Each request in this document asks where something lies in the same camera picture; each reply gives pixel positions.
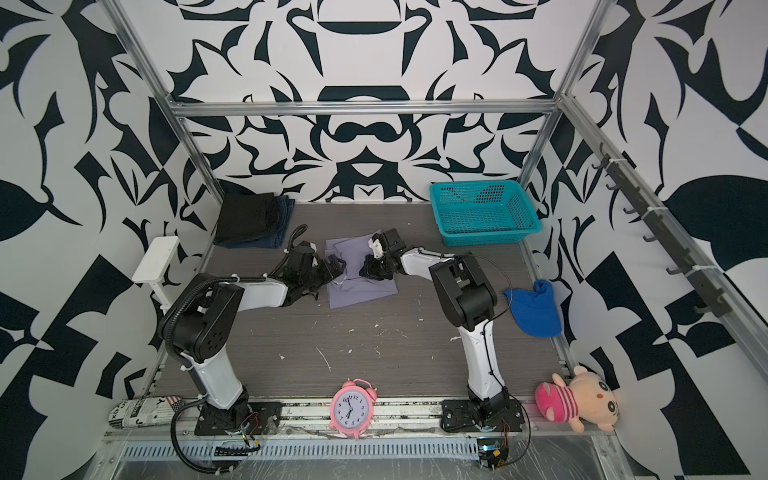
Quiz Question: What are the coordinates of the lavender garment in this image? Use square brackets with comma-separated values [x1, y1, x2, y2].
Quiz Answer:
[325, 233, 398, 309]

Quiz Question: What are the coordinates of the dark blue denim skirt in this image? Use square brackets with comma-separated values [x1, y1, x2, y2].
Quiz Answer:
[213, 196, 295, 249]

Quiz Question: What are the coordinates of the black garment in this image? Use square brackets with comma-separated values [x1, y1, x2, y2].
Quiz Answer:
[214, 193, 280, 245]

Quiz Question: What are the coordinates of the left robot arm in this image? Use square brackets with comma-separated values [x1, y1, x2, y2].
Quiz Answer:
[158, 241, 346, 434]

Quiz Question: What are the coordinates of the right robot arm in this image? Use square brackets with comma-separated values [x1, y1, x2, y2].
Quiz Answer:
[360, 229, 509, 430]

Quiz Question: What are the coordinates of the teal plastic basket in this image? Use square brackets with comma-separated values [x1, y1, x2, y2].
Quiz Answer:
[429, 180, 542, 247]

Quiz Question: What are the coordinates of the pink alarm clock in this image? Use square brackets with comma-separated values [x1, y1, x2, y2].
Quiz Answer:
[329, 379, 378, 440]

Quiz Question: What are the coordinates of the white box on stand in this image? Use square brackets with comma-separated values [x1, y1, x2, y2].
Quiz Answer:
[131, 236, 179, 311]

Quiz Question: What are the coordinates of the bright blue cloth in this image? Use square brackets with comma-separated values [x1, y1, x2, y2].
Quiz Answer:
[504, 280, 563, 338]

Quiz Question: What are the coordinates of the small green circuit board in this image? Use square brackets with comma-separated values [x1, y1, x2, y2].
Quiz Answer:
[477, 438, 509, 470]

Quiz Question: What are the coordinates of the pink plush pig toy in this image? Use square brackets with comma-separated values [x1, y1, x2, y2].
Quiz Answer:
[534, 366, 619, 433]

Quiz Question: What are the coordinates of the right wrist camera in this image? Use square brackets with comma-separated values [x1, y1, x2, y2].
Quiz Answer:
[368, 233, 385, 259]

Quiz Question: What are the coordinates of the black corrugated cable hose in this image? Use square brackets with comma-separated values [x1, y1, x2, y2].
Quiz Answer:
[161, 224, 310, 476]

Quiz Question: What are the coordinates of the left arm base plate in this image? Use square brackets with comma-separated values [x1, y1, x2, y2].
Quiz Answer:
[194, 401, 284, 436]

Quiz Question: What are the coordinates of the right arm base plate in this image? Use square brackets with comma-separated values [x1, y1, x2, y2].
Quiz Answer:
[440, 396, 526, 433]

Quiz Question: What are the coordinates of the white slotted cable duct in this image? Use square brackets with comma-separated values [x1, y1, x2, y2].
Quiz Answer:
[116, 437, 481, 463]

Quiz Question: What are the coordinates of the black coat hook rail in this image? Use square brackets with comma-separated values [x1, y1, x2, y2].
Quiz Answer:
[594, 146, 734, 318]

